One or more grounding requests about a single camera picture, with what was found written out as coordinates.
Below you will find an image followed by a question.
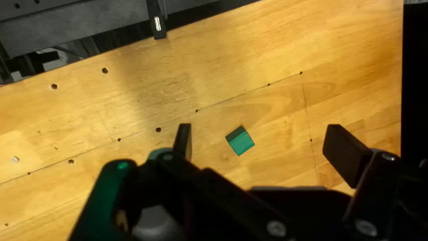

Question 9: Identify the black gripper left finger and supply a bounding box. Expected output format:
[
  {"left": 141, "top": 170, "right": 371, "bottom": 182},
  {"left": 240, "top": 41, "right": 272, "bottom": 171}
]
[{"left": 172, "top": 121, "right": 195, "bottom": 163}]

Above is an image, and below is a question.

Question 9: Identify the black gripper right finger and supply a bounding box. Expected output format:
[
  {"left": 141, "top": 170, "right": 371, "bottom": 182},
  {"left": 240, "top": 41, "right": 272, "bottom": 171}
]
[{"left": 322, "top": 123, "right": 375, "bottom": 190}]

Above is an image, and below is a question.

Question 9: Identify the green block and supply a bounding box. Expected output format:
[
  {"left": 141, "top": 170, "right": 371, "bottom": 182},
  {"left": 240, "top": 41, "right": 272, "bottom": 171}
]
[{"left": 225, "top": 124, "right": 257, "bottom": 158}]

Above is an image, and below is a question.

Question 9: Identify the black clamp bracket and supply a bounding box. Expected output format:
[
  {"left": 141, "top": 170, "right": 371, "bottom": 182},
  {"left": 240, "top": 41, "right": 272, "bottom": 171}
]
[{"left": 146, "top": 0, "right": 169, "bottom": 40}]

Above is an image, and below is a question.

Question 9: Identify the dark grey metal frame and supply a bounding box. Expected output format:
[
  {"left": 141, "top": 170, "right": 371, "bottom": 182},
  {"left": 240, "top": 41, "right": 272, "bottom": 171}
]
[{"left": 0, "top": 0, "right": 156, "bottom": 60}]

